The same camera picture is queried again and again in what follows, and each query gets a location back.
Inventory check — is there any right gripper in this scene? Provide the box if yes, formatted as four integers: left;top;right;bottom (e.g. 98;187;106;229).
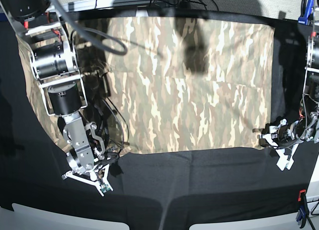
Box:
61;151;120;197

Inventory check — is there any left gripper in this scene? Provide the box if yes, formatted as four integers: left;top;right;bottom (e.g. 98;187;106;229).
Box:
253;118;303;170

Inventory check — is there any camouflage t-shirt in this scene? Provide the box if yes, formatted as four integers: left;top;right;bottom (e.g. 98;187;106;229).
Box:
16;15;275;156

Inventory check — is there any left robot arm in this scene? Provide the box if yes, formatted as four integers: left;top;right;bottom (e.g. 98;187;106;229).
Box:
260;22;319;171

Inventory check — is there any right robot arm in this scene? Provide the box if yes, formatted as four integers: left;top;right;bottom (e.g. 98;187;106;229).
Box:
0;0;128;195

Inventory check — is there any orange blue clamp bottom right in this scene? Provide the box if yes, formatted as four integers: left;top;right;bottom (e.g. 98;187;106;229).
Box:
296;189;316;230

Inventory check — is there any black table cloth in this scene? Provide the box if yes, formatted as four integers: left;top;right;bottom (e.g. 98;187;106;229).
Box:
0;21;319;230

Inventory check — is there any blue clamp top right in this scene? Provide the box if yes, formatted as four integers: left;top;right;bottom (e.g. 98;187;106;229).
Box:
298;0;314;26

